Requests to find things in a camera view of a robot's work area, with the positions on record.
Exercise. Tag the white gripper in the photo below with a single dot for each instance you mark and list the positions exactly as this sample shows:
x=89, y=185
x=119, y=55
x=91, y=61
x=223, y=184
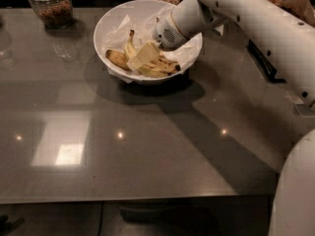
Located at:
x=164, y=34

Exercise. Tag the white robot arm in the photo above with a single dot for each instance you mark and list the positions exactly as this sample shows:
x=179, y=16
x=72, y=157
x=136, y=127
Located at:
x=288, y=44

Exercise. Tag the long yellow banana front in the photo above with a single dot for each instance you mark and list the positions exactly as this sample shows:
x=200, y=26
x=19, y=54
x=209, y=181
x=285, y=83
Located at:
x=148, y=70

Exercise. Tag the yellow banana right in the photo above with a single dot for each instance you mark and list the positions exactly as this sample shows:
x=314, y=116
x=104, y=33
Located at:
x=166, y=64

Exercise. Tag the white bowl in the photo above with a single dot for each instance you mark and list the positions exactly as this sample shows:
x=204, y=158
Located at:
x=111, y=20

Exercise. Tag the short brown-spotted banana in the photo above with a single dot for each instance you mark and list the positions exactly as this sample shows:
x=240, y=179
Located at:
x=117, y=58

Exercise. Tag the glass jar with nuts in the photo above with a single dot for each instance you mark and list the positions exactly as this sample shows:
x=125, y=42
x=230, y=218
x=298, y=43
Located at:
x=55, y=14

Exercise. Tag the brown paper bag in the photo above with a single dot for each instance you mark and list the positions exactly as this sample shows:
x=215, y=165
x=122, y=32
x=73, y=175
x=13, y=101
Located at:
x=302, y=9

